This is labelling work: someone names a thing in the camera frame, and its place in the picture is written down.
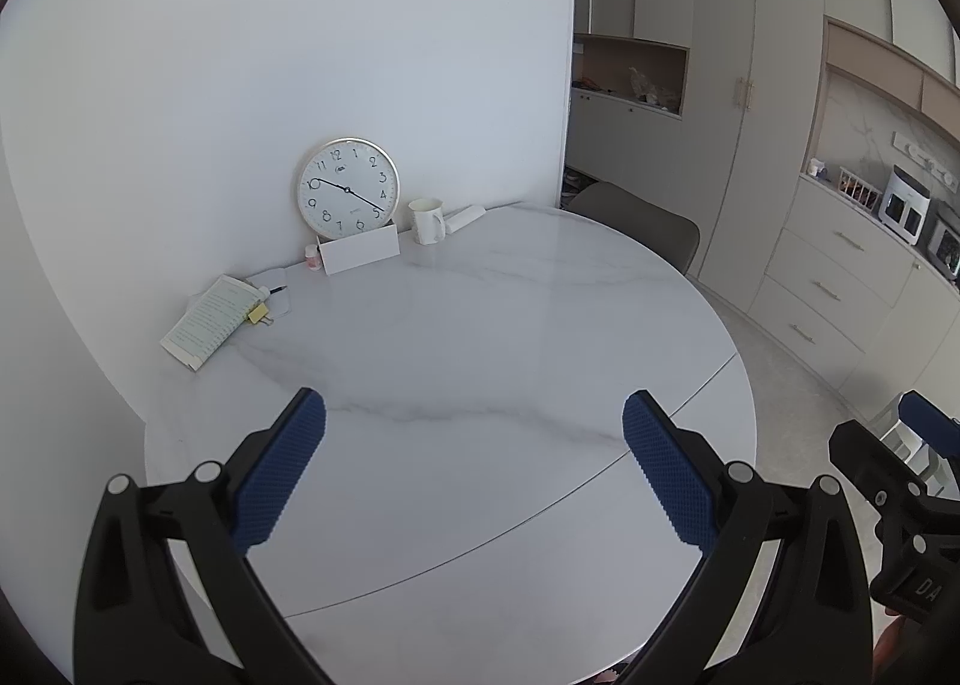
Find pale green book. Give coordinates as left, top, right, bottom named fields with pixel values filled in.
left=160, top=275, right=260, bottom=372

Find beige drawer cabinet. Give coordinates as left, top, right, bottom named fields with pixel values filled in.
left=750, top=171, right=960, bottom=416

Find beige cabinet with open niche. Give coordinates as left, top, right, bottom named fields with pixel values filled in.
left=570, top=0, right=695, bottom=206

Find silver black oven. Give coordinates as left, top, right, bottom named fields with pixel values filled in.
left=924, top=205, right=960, bottom=279

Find beige tall wardrobe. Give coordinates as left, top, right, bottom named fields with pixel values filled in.
left=686, top=0, right=826, bottom=315

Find beige upper cabinet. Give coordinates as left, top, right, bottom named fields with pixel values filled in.
left=821, top=0, right=960, bottom=124

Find grey chair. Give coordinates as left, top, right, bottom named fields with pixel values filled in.
left=564, top=182, right=701, bottom=277

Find spice rack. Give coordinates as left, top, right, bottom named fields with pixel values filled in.
left=836, top=166, right=880, bottom=214

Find beige drawer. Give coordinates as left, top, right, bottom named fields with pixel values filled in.
left=780, top=179, right=916, bottom=307
left=765, top=229, right=897, bottom=348
left=750, top=278, right=875, bottom=393

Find round white wall clock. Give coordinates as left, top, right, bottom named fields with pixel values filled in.
left=295, top=137, right=401, bottom=241

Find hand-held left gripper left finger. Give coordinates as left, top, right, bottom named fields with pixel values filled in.
left=73, top=387, right=335, bottom=685

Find white folded card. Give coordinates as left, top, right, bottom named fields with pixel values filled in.
left=319, top=224, right=401, bottom=276

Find white mug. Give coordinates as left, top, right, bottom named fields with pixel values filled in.
left=409, top=197, right=447, bottom=246

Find person's right hand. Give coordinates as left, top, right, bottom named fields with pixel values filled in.
left=872, top=610, right=920, bottom=685

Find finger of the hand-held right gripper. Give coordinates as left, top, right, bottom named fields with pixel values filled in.
left=898, top=390, right=960, bottom=457
left=829, top=420, right=932, bottom=515

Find white countertop appliance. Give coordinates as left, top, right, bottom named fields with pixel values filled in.
left=879, top=165, right=933, bottom=245

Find white paper roll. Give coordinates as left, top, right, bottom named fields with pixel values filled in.
left=442, top=203, right=488, bottom=234

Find white wall rail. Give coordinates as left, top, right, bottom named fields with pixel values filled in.
left=892, top=132, right=960, bottom=187

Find white paper sheet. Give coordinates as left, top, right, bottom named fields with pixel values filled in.
left=244, top=267, right=292, bottom=320

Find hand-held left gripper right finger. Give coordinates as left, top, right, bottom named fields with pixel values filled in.
left=619, top=389, right=875, bottom=685

